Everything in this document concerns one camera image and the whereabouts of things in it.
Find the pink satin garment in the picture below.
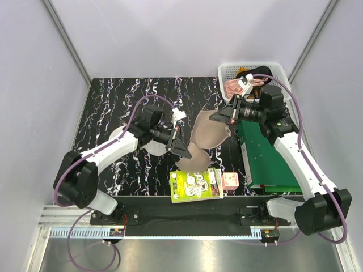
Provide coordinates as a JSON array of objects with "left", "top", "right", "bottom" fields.
[{"left": 223, "top": 77, "right": 268, "bottom": 99}]

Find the green binder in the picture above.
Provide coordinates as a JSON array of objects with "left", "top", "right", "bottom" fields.
[{"left": 238, "top": 121, "right": 302, "bottom": 194}]

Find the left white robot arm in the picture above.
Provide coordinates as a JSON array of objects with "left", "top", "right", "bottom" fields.
[{"left": 53, "top": 105, "right": 192, "bottom": 224}]

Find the pink cube box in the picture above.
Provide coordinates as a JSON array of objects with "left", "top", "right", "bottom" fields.
[{"left": 222, "top": 172, "right": 239, "bottom": 191}]

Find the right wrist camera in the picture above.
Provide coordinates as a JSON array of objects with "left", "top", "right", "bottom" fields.
[{"left": 238, "top": 74, "right": 254, "bottom": 96}]

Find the green illustrated book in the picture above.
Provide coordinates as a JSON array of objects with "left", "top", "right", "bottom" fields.
[{"left": 170, "top": 168, "right": 224, "bottom": 204}]

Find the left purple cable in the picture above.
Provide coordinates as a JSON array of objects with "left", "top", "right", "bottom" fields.
[{"left": 53, "top": 95, "right": 176, "bottom": 270}]

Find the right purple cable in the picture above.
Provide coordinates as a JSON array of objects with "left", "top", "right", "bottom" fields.
[{"left": 249, "top": 73, "right": 349, "bottom": 245}]

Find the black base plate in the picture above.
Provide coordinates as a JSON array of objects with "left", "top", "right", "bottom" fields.
[{"left": 90, "top": 195, "right": 293, "bottom": 237}]

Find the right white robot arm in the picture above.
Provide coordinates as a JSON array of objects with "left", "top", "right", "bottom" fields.
[{"left": 209, "top": 86, "right": 352, "bottom": 244}]

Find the black garment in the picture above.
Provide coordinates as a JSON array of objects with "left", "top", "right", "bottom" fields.
[{"left": 235, "top": 66, "right": 273, "bottom": 87}]

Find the beige bra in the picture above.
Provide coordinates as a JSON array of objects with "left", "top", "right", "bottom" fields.
[{"left": 175, "top": 110, "right": 231, "bottom": 172}]

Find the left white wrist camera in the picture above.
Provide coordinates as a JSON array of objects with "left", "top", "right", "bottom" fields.
[{"left": 172, "top": 108, "right": 187, "bottom": 126}]

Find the yellow garment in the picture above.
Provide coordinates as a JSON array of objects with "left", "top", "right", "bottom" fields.
[{"left": 236, "top": 67, "right": 261, "bottom": 99}]

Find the purple cable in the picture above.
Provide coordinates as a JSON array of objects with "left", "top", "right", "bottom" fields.
[
  {"left": 249, "top": 73, "right": 349, "bottom": 245},
  {"left": 53, "top": 95, "right": 176, "bottom": 270}
]

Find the white plastic basket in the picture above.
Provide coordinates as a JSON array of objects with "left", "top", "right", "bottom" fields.
[{"left": 218, "top": 61, "right": 292, "bottom": 102}]

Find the black marble mat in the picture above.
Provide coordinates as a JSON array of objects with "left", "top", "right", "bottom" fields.
[{"left": 55, "top": 76, "right": 327, "bottom": 198}]

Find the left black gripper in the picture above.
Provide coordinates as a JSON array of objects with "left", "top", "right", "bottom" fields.
[{"left": 150, "top": 125, "right": 192, "bottom": 159}]

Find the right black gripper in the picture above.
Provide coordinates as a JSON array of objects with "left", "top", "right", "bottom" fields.
[{"left": 210, "top": 94, "right": 267, "bottom": 126}]

